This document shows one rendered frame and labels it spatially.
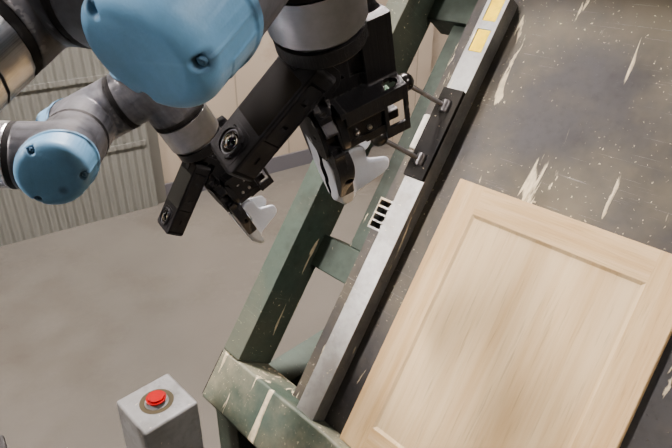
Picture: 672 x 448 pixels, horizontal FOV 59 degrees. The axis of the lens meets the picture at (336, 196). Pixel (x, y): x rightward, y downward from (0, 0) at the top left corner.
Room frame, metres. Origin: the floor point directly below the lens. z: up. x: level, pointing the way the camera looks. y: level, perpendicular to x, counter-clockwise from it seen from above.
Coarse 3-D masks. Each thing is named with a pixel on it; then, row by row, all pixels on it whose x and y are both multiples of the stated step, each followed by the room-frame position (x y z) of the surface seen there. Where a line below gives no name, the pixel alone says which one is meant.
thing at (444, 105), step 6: (402, 78) 1.13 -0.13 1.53; (408, 78) 1.13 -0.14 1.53; (408, 84) 1.13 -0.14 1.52; (408, 90) 1.13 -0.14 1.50; (414, 90) 1.14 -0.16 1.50; (420, 90) 1.14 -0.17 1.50; (426, 96) 1.15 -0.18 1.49; (432, 96) 1.15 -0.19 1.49; (438, 102) 1.15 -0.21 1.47; (444, 102) 1.15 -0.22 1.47; (450, 102) 1.15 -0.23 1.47; (444, 108) 1.14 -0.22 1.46
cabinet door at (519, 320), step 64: (448, 256) 0.97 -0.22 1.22; (512, 256) 0.91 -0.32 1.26; (576, 256) 0.85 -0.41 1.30; (640, 256) 0.80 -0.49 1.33; (448, 320) 0.88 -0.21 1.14; (512, 320) 0.83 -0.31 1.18; (576, 320) 0.78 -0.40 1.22; (640, 320) 0.73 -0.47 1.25; (384, 384) 0.86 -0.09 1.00; (448, 384) 0.80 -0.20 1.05; (512, 384) 0.75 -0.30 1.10; (576, 384) 0.71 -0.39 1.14; (640, 384) 0.67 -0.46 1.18
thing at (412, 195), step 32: (512, 0) 1.26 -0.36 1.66; (480, 64) 1.19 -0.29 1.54; (416, 192) 1.07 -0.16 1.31; (384, 224) 1.06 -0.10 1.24; (384, 256) 1.02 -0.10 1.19; (352, 288) 1.01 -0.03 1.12; (384, 288) 1.00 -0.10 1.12; (352, 320) 0.96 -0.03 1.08; (352, 352) 0.94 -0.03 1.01; (320, 384) 0.90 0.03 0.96; (320, 416) 0.87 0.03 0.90
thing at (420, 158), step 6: (378, 138) 1.08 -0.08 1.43; (384, 138) 1.08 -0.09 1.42; (378, 144) 1.08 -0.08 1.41; (384, 144) 1.08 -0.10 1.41; (390, 144) 1.09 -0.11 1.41; (396, 144) 1.10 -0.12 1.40; (402, 150) 1.10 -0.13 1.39; (408, 150) 1.10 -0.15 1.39; (414, 156) 1.10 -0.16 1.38; (420, 156) 1.10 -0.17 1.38; (426, 156) 1.10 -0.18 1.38; (414, 162) 1.10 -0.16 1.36; (420, 162) 1.09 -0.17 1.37
